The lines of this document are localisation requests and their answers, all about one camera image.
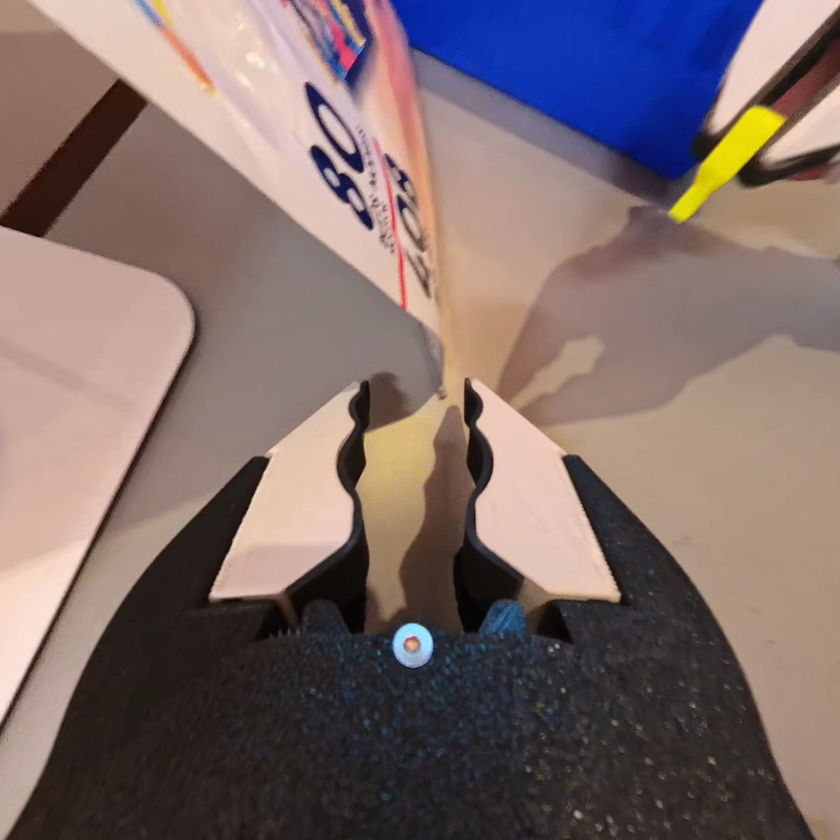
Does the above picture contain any white book stand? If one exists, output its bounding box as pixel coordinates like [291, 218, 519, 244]
[0, 226, 196, 723]

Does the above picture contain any blue plastic storage bin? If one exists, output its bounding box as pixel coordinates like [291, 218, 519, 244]
[392, 0, 765, 179]

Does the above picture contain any printed construction toy box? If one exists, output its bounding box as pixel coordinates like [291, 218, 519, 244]
[26, 0, 448, 401]

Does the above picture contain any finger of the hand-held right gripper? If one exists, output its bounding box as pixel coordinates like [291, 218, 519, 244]
[738, 85, 840, 189]
[694, 0, 840, 158]

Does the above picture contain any yellow-green plastic connector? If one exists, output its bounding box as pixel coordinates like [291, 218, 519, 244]
[668, 106, 787, 224]

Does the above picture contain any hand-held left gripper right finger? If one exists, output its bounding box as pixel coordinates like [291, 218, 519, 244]
[453, 377, 622, 605]

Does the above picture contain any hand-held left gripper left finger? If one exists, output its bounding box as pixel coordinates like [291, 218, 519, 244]
[209, 379, 371, 623]

